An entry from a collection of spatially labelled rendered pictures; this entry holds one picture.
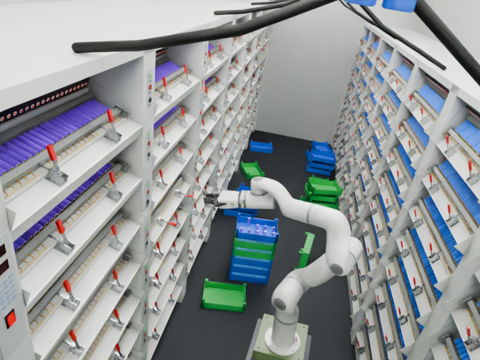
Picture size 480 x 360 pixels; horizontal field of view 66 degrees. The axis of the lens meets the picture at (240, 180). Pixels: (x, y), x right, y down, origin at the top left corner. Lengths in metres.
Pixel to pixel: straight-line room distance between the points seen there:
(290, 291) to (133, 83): 1.15
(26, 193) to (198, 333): 1.87
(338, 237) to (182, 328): 1.38
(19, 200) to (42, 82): 0.24
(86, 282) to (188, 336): 1.42
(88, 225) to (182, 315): 1.64
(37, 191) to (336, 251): 1.11
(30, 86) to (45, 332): 0.64
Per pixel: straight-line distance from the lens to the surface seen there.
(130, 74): 1.24
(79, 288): 1.22
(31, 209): 0.86
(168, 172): 1.79
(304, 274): 1.77
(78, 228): 1.11
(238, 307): 2.69
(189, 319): 2.65
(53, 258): 1.03
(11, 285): 0.86
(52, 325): 1.15
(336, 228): 1.56
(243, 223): 2.81
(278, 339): 2.09
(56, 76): 0.84
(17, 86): 0.75
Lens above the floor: 2.02
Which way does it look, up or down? 28 degrees down
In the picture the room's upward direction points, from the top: 9 degrees clockwise
